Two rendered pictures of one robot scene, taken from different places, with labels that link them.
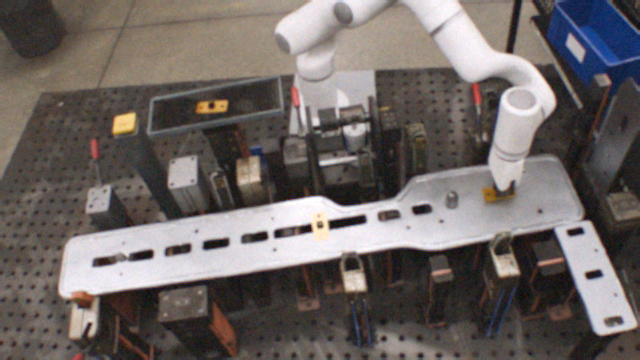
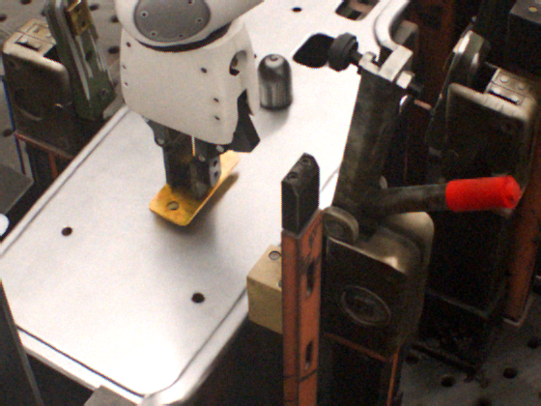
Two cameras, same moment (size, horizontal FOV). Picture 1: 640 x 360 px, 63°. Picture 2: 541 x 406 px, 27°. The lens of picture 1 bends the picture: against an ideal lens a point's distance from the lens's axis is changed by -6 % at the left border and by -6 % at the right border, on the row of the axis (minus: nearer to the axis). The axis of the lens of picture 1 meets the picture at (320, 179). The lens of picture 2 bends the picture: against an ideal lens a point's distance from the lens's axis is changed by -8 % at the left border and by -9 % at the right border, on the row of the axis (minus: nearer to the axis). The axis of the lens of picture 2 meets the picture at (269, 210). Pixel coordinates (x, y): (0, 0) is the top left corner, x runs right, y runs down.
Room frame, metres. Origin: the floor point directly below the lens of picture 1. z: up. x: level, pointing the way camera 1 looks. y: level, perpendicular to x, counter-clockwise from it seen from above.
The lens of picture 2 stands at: (1.12, -0.98, 1.71)
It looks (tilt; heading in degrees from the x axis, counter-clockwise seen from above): 49 degrees down; 120
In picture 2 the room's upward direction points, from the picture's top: 2 degrees counter-clockwise
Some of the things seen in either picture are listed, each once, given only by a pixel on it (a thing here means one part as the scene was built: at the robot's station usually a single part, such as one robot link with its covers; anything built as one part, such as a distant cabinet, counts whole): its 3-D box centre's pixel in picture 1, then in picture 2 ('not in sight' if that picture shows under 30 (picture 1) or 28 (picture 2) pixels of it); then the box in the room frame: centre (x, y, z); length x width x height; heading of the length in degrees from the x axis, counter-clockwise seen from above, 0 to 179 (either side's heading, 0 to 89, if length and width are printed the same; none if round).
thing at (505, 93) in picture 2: (415, 174); (479, 230); (0.94, -0.27, 0.88); 0.11 x 0.09 x 0.37; 178
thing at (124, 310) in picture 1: (111, 289); not in sight; (0.78, 0.65, 0.84); 0.18 x 0.06 x 0.29; 178
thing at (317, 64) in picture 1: (319, 36); not in sight; (1.38, -0.08, 1.10); 0.19 x 0.12 x 0.24; 122
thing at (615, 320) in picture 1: (593, 343); not in sight; (0.36, -0.58, 0.84); 0.11 x 0.06 x 0.29; 178
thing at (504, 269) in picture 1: (493, 292); (67, 166); (0.54, -0.38, 0.87); 0.12 x 0.09 x 0.35; 178
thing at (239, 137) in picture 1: (234, 159); not in sight; (1.10, 0.24, 0.92); 0.10 x 0.08 x 0.45; 88
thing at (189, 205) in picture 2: (499, 191); (193, 178); (0.75, -0.44, 1.02); 0.08 x 0.04 x 0.01; 88
